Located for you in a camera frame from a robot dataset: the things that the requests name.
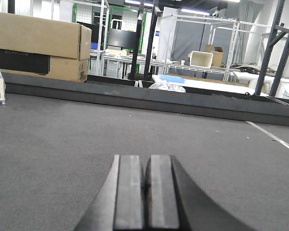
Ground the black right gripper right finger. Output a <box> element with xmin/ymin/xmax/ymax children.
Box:
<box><xmin>145</xmin><ymin>155</ymin><xmax>253</xmax><ymax>231</ymax></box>

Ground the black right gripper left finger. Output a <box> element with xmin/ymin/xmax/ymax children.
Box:
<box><xmin>74</xmin><ymin>155</ymin><xmax>145</xmax><ymax>231</ymax></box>

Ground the crumpled clear plastic bag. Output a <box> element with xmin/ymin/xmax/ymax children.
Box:
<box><xmin>149</xmin><ymin>80</ymin><xmax>186</xmax><ymax>93</ymax></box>

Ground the white zip tie strip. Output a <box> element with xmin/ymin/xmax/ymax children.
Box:
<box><xmin>247</xmin><ymin>121</ymin><xmax>289</xmax><ymax>149</ymax></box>

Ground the white plastic tub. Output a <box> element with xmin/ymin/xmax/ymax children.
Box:
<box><xmin>188</xmin><ymin>51</ymin><xmax>213</xmax><ymax>68</ymax></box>

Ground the small brown cardboard box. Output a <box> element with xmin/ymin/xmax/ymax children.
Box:
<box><xmin>205</xmin><ymin>44</ymin><xmax>223</xmax><ymax>67</ymax></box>

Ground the large brown cardboard box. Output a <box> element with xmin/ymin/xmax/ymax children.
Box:
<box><xmin>0</xmin><ymin>13</ymin><xmax>92</xmax><ymax>82</ymax></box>

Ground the black table edge rail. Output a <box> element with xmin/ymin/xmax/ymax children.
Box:
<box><xmin>2</xmin><ymin>73</ymin><xmax>289</xmax><ymax>126</ymax></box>

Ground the dark blue steel rack post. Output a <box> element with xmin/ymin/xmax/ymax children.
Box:
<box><xmin>254</xmin><ymin>0</ymin><xmax>289</xmax><ymax>97</ymax></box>

